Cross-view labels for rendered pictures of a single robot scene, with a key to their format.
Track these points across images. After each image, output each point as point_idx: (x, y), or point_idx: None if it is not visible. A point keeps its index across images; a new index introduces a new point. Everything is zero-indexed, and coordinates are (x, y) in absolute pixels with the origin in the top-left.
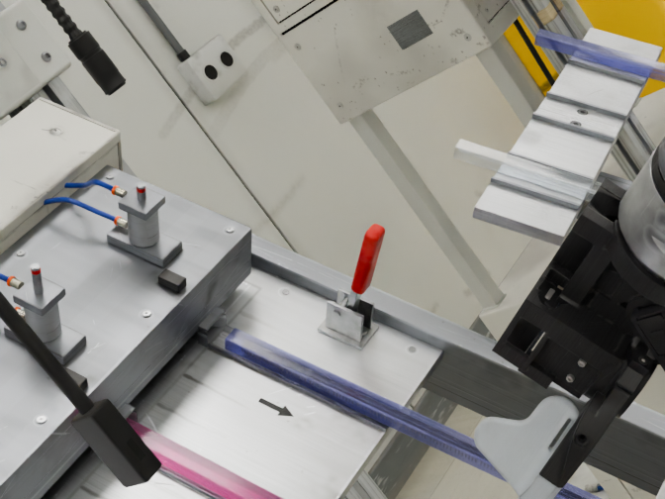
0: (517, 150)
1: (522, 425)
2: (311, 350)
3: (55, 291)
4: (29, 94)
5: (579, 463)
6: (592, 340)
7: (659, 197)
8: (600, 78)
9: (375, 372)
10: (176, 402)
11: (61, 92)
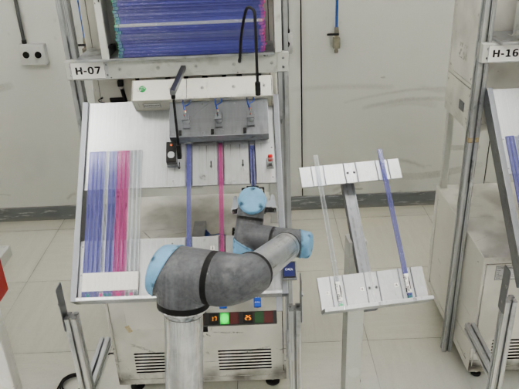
0: (326, 166)
1: (237, 201)
2: (259, 160)
3: (219, 117)
4: (272, 72)
5: (233, 213)
6: None
7: None
8: (373, 170)
9: (262, 174)
10: (232, 147)
11: (286, 73)
